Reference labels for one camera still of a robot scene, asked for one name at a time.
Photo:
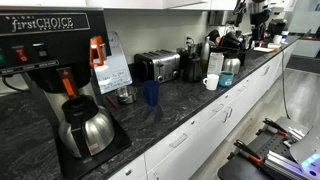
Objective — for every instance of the white lower cabinet drawers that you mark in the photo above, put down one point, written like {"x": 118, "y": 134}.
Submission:
{"x": 171, "y": 140}

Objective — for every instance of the white overhead cabinet door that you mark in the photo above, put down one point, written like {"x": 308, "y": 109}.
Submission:
{"x": 200, "y": 4}

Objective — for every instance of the dark blue plastic cup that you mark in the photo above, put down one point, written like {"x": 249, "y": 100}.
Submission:
{"x": 151, "y": 92}

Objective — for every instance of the chrome four-slot toaster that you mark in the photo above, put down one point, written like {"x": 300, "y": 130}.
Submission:
{"x": 159, "y": 65}

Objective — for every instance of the small steel bowl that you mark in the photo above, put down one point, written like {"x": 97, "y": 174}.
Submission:
{"x": 126, "y": 94}

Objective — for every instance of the black gooseneck kettle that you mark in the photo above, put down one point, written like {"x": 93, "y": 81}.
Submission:
{"x": 192, "y": 71}

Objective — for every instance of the coffee grinder with steel cup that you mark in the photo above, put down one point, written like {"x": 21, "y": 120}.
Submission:
{"x": 185, "y": 53}

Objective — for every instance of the small whiteboard with writing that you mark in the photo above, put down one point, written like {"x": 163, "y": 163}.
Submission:
{"x": 115, "y": 71}

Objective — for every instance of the white ceramic mug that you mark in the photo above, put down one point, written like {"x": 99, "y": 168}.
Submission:
{"x": 211, "y": 81}

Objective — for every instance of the steel water bottle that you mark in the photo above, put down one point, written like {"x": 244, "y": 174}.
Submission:
{"x": 205, "y": 51}

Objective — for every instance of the white carton box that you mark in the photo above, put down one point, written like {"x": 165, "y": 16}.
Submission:
{"x": 215, "y": 63}

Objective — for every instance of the teal insulated mug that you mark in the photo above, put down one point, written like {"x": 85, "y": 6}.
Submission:
{"x": 226, "y": 78}

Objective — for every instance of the steel thermal carafe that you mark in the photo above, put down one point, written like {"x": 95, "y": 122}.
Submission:
{"x": 231, "y": 63}

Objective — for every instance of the steel coffee carafe on brewer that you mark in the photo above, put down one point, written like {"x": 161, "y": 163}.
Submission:
{"x": 87, "y": 128}

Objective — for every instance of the black orange clamp front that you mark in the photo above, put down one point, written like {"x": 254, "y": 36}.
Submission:
{"x": 245, "y": 151}

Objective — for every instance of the black orange clamp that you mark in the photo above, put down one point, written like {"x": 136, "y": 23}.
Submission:
{"x": 272, "y": 127}
{"x": 245, "y": 151}

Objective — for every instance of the black commercial coffee brewer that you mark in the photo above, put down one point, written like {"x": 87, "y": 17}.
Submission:
{"x": 57, "y": 49}

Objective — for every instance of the black robot cart platform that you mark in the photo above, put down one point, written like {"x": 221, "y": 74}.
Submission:
{"x": 295, "y": 156}

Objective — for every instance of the black orange clamp rear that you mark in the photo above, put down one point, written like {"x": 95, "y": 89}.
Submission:
{"x": 272, "y": 127}

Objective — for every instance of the yellow sponge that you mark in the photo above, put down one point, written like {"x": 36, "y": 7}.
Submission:
{"x": 274, "y": 46}

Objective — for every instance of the white paper cup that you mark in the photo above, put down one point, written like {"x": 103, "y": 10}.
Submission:
{"x": 277, "y": 39}

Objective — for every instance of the wall power outlet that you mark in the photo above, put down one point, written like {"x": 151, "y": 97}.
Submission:
{"x": 187, "y": 40}

